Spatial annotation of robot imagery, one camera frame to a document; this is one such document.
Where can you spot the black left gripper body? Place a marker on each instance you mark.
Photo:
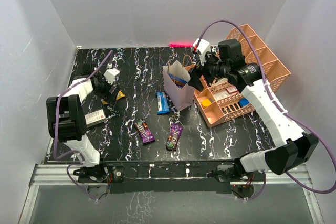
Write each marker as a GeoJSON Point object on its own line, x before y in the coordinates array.
{"type": "Point", "coordinates": [103, 90]}

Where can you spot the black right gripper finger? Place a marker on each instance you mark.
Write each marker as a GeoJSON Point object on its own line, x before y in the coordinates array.
{"type": "Point", "coordinates": [196, 83]}
{"type": "Point", "coordinates": [195, 71]}

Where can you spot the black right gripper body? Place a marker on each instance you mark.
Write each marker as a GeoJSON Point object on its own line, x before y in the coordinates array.
{"type": "Point", "coordinates": [213, 68]}

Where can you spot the yellow m&m's bag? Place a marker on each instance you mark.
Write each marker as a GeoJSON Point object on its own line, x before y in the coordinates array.
{"type": "Point", "coordinates": [119, 95]}

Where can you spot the blue burts chips bag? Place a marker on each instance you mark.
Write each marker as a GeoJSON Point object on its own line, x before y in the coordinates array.
{"type": "Point", "coordinates": [180, 83]}

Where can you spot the lilac paper bag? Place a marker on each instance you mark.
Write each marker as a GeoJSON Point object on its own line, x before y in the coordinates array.
{"type": "Point", "coordinates": [181, 98]}

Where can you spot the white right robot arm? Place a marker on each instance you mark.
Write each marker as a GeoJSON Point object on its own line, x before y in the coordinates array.
{"type": "Point", "coordinates": [292, 145]}

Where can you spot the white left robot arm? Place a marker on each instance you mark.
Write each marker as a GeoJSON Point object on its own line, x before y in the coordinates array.
{"type": "Point", "coordinates": [66, 118]}

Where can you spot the purple m&m's bag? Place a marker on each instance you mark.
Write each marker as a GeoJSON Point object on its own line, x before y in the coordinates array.
{"type": "Point", "coordinates": [145, 134]}
{"type": "Point", "coordinates": [173, 137]}

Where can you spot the white cardboard box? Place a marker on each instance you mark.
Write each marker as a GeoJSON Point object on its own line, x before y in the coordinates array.
{"type": "Point", "coordinates": [95, 118]}

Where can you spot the white instruction leaflet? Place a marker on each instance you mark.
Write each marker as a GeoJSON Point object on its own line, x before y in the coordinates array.
{"type": "Point", "coordinates": [221, 95]}

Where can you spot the red white staples box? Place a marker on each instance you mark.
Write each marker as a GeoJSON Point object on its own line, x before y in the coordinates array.
{"type": "Point", "coordinates": [231, 89]}

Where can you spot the peach plastic desk organizer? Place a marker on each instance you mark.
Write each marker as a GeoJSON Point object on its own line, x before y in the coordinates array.
{"type": "Point", "coordinates": [255, 50]}

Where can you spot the pink tape marker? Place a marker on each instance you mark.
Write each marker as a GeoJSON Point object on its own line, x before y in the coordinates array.
{"type": "Point", "coordinates": [180, 44]}

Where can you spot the blue oreo snack pack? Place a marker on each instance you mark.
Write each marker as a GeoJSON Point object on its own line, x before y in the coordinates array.
{"type": "Point", "coordinates": [162, 103]}

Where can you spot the blue grey stamp block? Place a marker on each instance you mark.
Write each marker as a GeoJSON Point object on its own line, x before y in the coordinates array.
{"type": "Point", "coordinates": [243, 102]}

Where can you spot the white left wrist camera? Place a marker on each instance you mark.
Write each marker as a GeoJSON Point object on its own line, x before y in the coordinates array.
{"type": "Point", "coordinates": [111, 74]}

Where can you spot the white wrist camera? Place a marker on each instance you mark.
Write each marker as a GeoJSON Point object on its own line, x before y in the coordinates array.
{"type": "Point", "coordinates": [201, 47]}
{"type": "Point", "coordinates": [111, 74]}

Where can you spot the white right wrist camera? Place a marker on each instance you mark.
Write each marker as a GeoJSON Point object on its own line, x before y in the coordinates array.
{"type": "Point", "coordinates": [201, 47]}

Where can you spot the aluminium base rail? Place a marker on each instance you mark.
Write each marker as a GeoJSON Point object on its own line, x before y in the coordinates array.
{"type": "Point", "coordinates": [52, 198]}

